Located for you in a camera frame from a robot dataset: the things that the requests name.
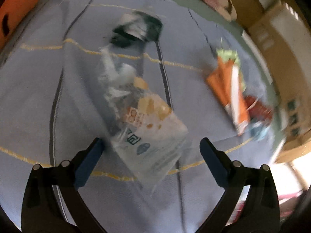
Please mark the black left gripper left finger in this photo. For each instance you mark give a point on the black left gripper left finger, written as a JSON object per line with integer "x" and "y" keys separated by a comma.
{"x": 40, "y": 209}

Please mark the light blue mask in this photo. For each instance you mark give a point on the light blue mask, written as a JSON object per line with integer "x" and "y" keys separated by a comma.
{"x": 260, "y": 129}

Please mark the red cigarette box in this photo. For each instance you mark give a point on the red cigarette box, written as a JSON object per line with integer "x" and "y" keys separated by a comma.
{"x": 258, "y": 111}

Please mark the clear plastic bag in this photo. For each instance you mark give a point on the clear plastic bag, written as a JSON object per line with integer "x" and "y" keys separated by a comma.
{"x": 149, "y": 137}

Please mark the orange snack wrapper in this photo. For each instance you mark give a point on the orange snack wrapper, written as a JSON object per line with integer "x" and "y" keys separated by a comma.
{"x": 225, "y": 83}

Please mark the dark green wrapper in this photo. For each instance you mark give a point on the dark green wrapper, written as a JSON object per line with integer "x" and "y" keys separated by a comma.
{"x": 137, "y": 26}

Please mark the white flat board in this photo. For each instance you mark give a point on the white flat board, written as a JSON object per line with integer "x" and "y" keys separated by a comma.
{"x": 258, "y": 55}

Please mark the blue striped blanket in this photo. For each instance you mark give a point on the blue striped blanket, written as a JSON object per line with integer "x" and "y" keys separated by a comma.
{"x": 52, "y": 107}

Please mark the orange carrot plush pillow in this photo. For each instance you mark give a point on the orange carrot plush pillow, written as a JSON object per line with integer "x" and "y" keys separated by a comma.
{"x": 11, "y": 14}

